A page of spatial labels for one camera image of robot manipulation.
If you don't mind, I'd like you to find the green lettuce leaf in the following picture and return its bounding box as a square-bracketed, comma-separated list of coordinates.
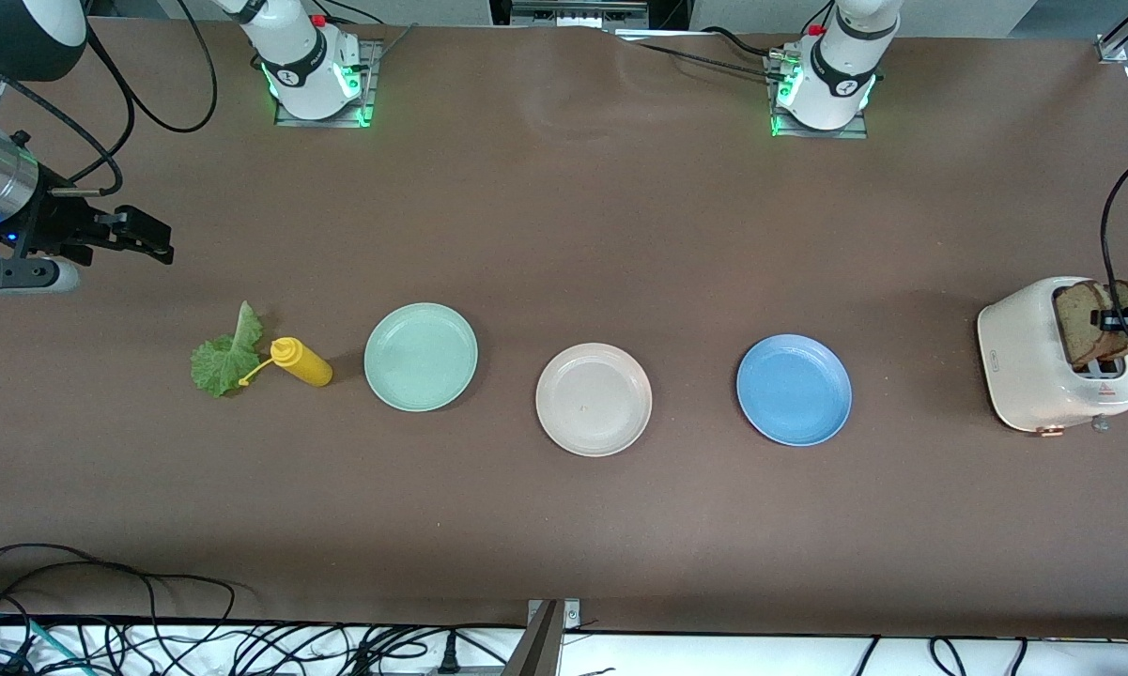
[191, 300, 266, 398]

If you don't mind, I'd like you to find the cream white toaster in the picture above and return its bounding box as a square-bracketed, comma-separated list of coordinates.
[977, 276, 1128, 435]

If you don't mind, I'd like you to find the teal cable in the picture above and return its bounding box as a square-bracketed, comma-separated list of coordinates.
[0, 610, 90, 676]

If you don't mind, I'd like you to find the black equipment rack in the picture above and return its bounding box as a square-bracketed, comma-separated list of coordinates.
[488, 0, 691, 31]

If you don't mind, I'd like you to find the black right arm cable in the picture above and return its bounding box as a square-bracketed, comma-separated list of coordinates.
[0, 0, 219, 195]

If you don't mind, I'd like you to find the green plate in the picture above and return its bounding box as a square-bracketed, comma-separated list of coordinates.
[363, 302, 479, 413]

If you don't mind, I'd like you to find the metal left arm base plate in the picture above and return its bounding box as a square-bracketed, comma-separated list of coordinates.
[764, 52, 871, 141]

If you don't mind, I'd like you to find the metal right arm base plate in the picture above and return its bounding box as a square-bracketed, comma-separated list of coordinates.
[272, 38, 382, 129]

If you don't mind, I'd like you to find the small metal corner bracket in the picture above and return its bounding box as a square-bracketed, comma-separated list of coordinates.
[526, 598, 582, 632]

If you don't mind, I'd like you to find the aluminium profile bar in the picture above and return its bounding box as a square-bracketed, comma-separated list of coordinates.
[501, 601, 564, 676]

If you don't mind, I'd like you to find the yellow mustard squeeze bottle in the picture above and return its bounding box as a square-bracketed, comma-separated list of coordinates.
[240, 336, 333, 388]

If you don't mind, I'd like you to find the blue plate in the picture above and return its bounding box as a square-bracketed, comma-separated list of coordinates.
[736, 334, 853, 447]

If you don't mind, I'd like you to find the beige plate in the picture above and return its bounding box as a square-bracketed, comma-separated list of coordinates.
[535, 343, 654, 458]

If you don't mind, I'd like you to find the long black looping cable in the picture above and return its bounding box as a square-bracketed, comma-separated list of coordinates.
[0, 543, 238, 625]

